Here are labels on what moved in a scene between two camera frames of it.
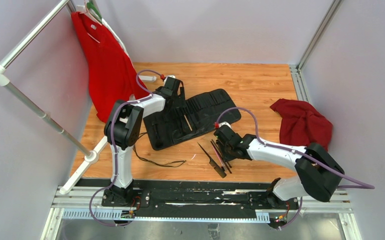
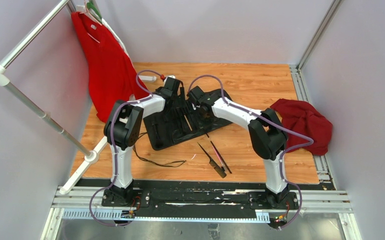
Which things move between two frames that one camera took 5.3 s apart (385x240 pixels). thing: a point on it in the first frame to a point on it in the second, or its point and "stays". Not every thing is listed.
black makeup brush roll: [197, 118] stays
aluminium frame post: [319, 35] stays
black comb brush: [219, 170] stays
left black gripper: [180, 101] stays
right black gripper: [227, 157] to [197, 109]
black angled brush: [218, 169] to [221, 157]
